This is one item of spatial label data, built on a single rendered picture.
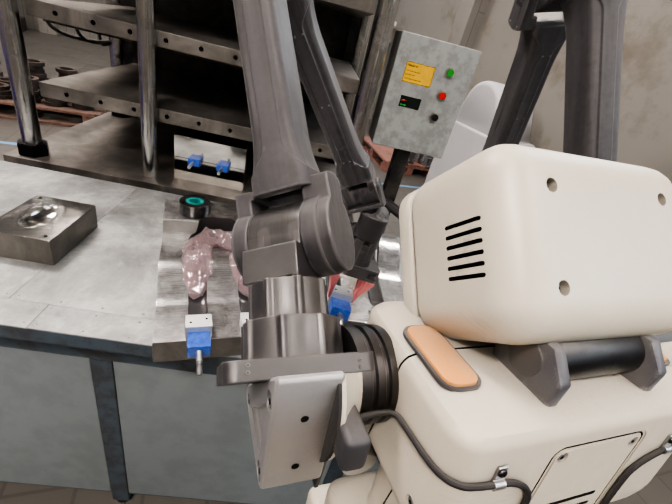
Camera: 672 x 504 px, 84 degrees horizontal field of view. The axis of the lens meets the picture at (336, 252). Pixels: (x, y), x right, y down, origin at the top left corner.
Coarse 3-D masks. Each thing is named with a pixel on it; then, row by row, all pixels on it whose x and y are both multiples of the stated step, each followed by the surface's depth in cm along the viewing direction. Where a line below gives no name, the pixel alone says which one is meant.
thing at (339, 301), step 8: (336, 288) 82; (344, 288) 83; (336, 296) 81; (344, 296) 81; (352, 296) 81; (328, 304) 81; (336, 304) 78; (344, 304) 79; (336, 312) 77; (344, 312) 78; (344, 320) 78
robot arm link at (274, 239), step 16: (288, 208) 35; (256, 224) 35; (272, 224) 35; (288, 224) 34; (256, 240) 35; (272, 240) 34; (288, 240) 34; (256, 256) 33; (272, 256) 32; (288, 256) 32; (304, 256) 33; (256, 272) 33; (272, 272) 32; (288, 272) 31; (304, 272) 32
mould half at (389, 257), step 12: (384, 240) 110; (396, 240) 111; (384, 252) 107; (396, 252) 108; (384, 264) 105; (396, 264) 106; (348, 276) 99; (384, 276) 102; (396, 276) 103; (348, 288) 94; (384, 288) 98; (396, 288) 99; (360, 300) 90; (384, 300) 93; (396, 300) 94; (360, 312) 86; (348, 324) 84
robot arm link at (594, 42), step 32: (544, 0) 51; (576, 0) 47; (608, 0) 45; (576, 32) 48; (608, 32) 46; (576, 64) 48; (608, 64) 46; (576, 96) 49; (608, 96) 47; (576, 128) 49; (608, 128) 47; (608, 160) 48
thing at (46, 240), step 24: (0, 216) 89; (24, 216) 92; (48, 216) 97; (72, 216) 96; (96, 216) 104; (0, 240) 85; (24, 240) 86; (48, 240) 86; (72, 240) 95; (48, 264) 89
